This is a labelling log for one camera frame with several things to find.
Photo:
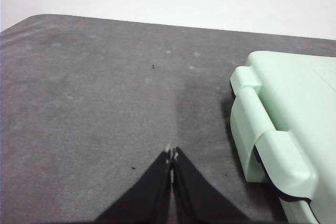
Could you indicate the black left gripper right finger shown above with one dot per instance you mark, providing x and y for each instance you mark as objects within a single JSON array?
[{"x": 199, "y": 200}]

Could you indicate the green breakfast machine base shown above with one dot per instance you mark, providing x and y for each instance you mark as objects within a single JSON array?
[{"x": 244, "y": 129}]

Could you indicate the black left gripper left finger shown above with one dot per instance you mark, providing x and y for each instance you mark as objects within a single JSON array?
[{"x": 147, "y": 200}]

